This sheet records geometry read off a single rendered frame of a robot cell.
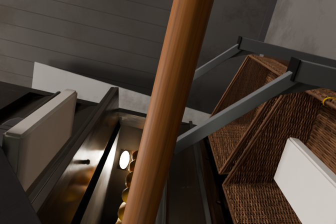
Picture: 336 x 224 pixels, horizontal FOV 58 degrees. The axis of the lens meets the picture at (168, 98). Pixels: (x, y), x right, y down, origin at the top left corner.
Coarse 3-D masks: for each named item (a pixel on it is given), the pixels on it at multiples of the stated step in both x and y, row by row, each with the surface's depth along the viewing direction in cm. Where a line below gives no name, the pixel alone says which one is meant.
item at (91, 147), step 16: (112, 96) 155; (96, 112) 130; (112, 112) 157; (96, 128) 122; (112, 128) 159; (80, 144) 100; (96, 144) 123; (64, 160) 89; (80, 160) 100; (96, 160) 124; (64, 176) 85; (80, 176) 101; (48, 192) 74; (64, 192) 85; (80, 192) 102; (48, 208) 74; (64, 208) 86
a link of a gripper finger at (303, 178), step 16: (288, 144) 18; (288, 160) 18; (304, 160) 16; (320, 160) 16; (288, 176) 17; (304, 176) 16; (320, 176) 14; (288, 192) 17; (304, 192) 15; (320, 192) 14; (304, 208) 15; (320, 208) 14
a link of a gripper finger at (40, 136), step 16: (64, 96) 16; (48, 112) 14; (64, 112) 16; (16, 128) 12; (32, 128) 12; (48, 128) 14; (64, 128) 17; (16, 144) 11; (32, 144) 12; (48, 144) 14; (16, 160) 11; (32, 160) 13; (48, 160) 15; (32, 176) 13
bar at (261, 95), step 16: (240, 48) 104; (256, 48) 104; (272, 48) 104; (288, 48) 104; (208, 64) 106; (288, 64) 61; (304, 64) 57; (320, 64) 59; (192, 80) 108; (272, 80) 60; (288, 80) 59; (304, 80) 58; (320, 80) 58; (256, 96) 60; (272, 96) 60; (224, 112) 61; (240, 112) 60; (192, 128) 63; (208, 128) 62; (176, 144) 63; (160, 208) 42
